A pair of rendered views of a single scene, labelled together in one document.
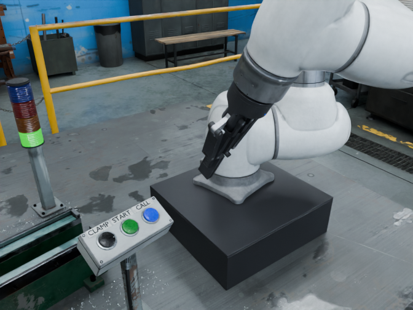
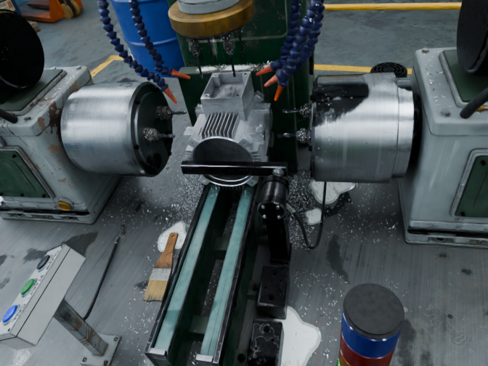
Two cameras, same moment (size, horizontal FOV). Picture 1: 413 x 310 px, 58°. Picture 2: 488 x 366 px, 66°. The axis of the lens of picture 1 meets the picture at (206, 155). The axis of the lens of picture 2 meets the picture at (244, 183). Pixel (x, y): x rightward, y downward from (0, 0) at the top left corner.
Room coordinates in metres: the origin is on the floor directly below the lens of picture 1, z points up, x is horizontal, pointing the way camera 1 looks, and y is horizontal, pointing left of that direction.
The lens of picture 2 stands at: (1.09, 0.34, 1.59)
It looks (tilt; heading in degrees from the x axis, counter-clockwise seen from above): 44 degrees down; 155
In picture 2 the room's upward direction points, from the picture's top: 11 degrees counter-clockwise
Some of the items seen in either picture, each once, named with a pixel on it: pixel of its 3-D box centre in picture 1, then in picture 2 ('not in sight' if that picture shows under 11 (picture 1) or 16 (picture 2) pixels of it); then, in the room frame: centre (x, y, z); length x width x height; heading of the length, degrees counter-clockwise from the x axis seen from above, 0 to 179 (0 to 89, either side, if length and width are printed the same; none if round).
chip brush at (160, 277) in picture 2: not in sight; (164, 264); (0.46, 0.37, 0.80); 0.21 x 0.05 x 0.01; 139
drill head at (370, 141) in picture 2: not in sight; (368, 128); (0.61, 0.90, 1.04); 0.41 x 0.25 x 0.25; 46
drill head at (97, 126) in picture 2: not in sight; (106, 130); (0.14, 0.41, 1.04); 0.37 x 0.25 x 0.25; 46
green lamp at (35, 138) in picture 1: (31, 136); not in sight; (0.98, 0.51, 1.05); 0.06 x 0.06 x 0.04
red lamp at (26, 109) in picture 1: (24, 107); (367, 339); (0.98, 0.51, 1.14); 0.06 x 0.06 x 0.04
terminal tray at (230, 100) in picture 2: not in sight; (229, 97); (0.35, 0.69, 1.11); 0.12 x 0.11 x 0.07; 136
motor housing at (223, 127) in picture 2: not in sight; (232, 137); (0.38, 0.66, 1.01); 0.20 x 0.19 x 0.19; 136
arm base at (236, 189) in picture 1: (228, 170); not in sight; (0.97, -0.07, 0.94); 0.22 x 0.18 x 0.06; 47
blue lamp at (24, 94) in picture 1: (20, 91); (370, 321); (0.98, 0.51, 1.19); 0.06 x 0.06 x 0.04
